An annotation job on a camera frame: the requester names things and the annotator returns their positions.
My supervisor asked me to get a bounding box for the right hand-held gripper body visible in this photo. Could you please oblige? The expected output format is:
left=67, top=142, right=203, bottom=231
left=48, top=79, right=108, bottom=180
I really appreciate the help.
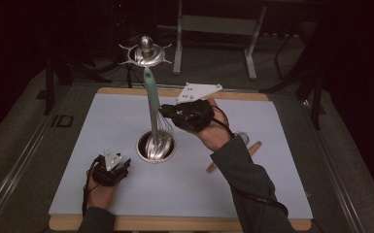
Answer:
left=173, top=83, right=223, bottom=134

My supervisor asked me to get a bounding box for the whisk with green handle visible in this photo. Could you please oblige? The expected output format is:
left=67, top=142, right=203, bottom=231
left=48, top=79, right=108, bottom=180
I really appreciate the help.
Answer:
left=142, top=66, right=176, bottom=153

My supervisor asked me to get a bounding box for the small strainer with wooden handle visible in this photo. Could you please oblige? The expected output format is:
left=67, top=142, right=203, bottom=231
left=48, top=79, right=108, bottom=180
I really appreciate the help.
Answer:
left=206, top=130, right=251, bottom=174

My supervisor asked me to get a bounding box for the black metal stand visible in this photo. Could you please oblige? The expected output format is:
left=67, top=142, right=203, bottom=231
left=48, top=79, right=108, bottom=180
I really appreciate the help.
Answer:
left=43, top=54, right=113, bottom=116
left=260, top=32, right=325, bottom=131

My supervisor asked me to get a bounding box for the white metal frame stand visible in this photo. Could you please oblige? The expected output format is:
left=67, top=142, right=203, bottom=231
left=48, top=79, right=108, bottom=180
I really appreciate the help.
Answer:
left=173, top=0, right=268, bottom=81

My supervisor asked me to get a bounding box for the metal utensil stand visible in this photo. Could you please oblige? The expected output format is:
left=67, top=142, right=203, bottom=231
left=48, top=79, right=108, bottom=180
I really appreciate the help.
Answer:
left=118, top=34, right=178, bottom=164

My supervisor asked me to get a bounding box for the white table mat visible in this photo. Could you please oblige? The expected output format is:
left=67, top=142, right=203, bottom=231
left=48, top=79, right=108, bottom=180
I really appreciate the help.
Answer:
left=48, top=92, right=314, bottom=220

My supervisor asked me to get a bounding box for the person's right hand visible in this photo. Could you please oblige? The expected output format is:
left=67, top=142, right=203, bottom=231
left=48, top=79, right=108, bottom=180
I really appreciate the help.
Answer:
left=195, top=98, right=236, bottom=152

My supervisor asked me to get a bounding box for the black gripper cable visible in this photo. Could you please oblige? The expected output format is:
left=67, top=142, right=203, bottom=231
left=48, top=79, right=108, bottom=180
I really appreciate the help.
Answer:
left=211, top=105, right=289, bottom=217
left=82, top=159, right=100, bottom=217

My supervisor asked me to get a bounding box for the person's left hand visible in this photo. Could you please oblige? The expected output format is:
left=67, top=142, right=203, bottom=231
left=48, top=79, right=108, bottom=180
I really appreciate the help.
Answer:
left=85, top=171, right=118, bottom=210

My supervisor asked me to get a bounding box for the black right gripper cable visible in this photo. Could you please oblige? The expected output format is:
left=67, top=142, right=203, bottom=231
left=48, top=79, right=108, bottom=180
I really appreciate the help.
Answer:
left=211, top=105, right=289, bottom=217

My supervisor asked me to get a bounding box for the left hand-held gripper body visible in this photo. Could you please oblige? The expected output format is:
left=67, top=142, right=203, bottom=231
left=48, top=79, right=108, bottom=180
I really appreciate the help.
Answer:
left=91, top=149, right=125, bottom=187

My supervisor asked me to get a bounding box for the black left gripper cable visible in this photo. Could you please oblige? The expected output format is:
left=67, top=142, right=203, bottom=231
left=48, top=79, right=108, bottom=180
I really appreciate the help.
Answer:
left=82, top=159, right=100, bottom=217

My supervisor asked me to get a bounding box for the metal floor rail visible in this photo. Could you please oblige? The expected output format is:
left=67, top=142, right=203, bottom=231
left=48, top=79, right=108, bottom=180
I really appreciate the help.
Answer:
left=0, top=86, right=76, bottom=233
left=299, top=96, right=367, bottom=233

